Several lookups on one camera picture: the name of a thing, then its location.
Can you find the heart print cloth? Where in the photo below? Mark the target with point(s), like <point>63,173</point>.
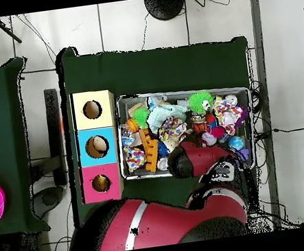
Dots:
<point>228,114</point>

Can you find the green spiky ball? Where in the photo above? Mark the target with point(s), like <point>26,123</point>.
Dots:
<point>140,118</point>

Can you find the green fuzzy monster toy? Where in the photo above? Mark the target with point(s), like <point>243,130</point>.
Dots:
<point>199,102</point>

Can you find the black panel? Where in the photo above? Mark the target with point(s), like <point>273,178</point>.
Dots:
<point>55,135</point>

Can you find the blue globe ball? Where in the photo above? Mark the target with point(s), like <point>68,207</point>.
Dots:
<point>236,143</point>

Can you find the black round base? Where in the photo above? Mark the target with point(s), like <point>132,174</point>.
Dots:
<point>165,4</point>

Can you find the black rod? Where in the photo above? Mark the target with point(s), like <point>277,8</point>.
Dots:
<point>5,30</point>

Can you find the light teal waffle cloth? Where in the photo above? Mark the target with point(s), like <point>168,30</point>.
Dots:
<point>164,113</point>

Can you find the orange mini basketball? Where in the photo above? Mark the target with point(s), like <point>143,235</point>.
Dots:
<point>132,125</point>

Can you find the dark green side tablecloth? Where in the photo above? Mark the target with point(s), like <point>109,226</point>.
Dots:
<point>0,109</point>

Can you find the white colourful print cloth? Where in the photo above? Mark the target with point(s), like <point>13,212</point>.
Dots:
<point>172,129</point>

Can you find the orange toy block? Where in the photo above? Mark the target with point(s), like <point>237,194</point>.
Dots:
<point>150,151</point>

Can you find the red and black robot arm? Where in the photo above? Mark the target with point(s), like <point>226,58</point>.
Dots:
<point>201,160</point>

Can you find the polka dot cloth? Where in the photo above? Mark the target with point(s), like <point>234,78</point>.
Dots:
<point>136,158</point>

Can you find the wooden box with three holes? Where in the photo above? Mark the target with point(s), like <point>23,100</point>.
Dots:
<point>86,153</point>

